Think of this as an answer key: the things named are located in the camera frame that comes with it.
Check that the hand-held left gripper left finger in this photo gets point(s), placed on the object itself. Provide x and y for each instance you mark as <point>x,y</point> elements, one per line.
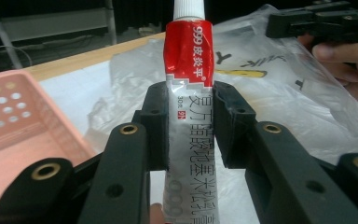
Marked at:
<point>155,124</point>

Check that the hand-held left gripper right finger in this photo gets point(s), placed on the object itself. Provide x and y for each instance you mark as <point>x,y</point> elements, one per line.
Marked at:
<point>230,124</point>

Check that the red and white ointment tube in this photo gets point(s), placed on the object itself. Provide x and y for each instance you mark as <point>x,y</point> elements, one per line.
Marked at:
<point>188,109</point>

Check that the clear smiley plastic bag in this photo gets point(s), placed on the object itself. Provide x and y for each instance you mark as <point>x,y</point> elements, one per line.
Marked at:
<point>292,102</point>

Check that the pink plastic basket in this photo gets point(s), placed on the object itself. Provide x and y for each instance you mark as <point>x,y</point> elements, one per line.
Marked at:
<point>18,149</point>

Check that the white board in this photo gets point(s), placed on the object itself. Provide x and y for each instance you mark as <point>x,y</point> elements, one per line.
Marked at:
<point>74,93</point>

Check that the wooden table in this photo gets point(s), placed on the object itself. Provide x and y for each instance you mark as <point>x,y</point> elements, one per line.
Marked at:
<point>90,57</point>

